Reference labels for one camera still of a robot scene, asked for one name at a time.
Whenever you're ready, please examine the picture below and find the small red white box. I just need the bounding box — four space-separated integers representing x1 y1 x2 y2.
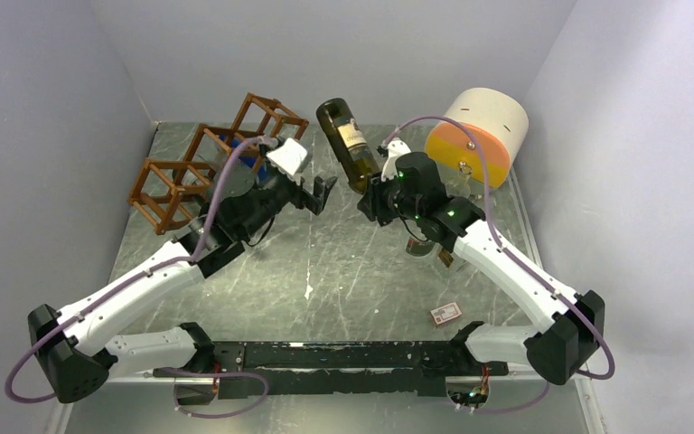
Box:
430 302 463 326

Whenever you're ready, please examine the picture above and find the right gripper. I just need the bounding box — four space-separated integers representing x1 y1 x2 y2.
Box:
358 166 423 222

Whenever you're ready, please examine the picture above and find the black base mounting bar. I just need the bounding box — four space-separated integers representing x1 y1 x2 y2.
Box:
179 341 509 399

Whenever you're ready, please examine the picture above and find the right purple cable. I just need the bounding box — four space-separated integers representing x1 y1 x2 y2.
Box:
380 115 616 416

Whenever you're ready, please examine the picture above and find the clear square glass bottle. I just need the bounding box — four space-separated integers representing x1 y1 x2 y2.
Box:
403 237 466 274

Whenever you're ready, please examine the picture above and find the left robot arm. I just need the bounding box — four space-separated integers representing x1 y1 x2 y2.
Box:
28 165 337 403

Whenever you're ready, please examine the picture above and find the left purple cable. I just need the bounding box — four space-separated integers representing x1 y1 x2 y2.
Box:
4 135 279 420

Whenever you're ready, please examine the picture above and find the cream orange cylindrical box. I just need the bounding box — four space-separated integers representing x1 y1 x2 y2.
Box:
425 88 529 189

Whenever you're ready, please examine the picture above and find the brown wooden wine rack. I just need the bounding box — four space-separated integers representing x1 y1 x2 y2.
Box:
127 92 309 235

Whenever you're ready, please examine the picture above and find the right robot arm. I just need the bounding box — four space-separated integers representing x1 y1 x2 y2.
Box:
358 152 605 385

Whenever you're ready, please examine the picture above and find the blue plastic water bottle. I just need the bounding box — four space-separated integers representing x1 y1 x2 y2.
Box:
218 135 265 176

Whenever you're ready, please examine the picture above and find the purple cable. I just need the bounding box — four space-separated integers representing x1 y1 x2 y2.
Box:
4 135 279 420
380 115 616 416

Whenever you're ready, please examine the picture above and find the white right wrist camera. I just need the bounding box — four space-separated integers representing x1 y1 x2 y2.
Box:
380 138 411 182

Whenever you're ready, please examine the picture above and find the green glass wine bottle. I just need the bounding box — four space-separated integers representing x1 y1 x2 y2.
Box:
172 158 217 190

